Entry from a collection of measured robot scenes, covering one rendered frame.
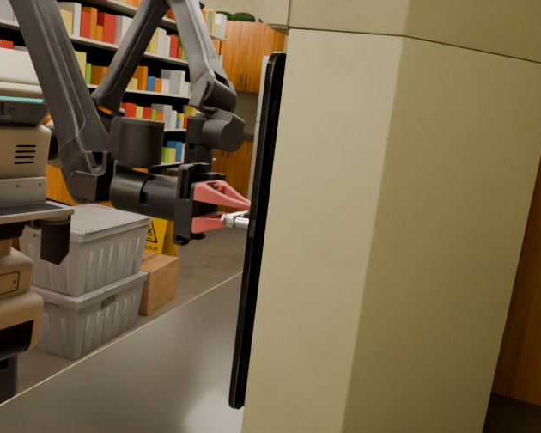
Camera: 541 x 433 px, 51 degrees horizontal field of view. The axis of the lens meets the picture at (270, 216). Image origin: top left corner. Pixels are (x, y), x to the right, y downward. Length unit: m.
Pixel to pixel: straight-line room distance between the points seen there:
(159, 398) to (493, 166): 0.51
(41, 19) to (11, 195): 0.60
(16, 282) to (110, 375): 0.71
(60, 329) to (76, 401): 2.20
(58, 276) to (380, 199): 2.47
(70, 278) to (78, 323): 0.22
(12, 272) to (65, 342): 1.52
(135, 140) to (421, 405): 0.47
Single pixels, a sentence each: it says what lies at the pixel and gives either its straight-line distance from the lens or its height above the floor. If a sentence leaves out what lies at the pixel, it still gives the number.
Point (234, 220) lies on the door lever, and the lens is 0.65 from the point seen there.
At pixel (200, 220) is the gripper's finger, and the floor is 1.19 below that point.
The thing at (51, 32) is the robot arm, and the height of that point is 1.40.
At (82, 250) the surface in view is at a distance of 2.80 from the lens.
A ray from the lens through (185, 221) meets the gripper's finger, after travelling 0.71.
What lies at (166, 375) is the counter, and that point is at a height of 0.94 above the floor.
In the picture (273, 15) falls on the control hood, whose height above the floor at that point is 1.42.
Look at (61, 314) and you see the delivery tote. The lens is 2.94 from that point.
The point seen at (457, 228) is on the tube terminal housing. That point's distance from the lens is 0.61.
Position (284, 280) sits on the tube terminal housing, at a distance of 0.59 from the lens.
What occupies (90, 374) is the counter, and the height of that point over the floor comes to 0.94.
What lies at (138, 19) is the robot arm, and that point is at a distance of 1.47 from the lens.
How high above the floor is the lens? 1.34
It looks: 11 degrees down
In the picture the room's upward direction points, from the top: 7 degrees clockwise
